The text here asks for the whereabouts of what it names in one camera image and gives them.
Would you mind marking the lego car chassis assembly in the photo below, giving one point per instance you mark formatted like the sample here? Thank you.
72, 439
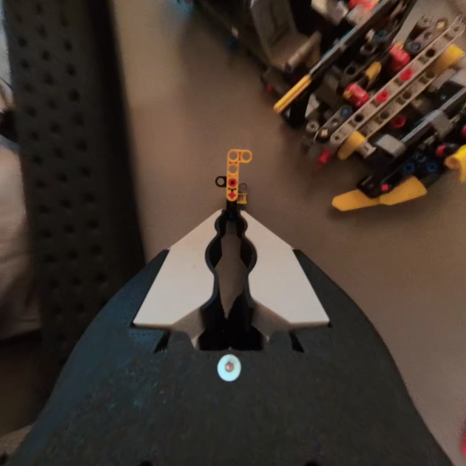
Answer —
382, 109

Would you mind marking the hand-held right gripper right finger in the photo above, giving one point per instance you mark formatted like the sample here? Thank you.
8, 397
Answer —
287, 284

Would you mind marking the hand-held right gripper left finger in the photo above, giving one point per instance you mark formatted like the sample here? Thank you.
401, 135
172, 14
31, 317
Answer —
171, 284

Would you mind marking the yellow black lego subassembly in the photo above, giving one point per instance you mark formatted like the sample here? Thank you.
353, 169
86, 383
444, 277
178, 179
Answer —
232, 189

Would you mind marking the black perforated board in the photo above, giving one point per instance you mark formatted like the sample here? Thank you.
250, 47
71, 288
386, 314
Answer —
65, 145

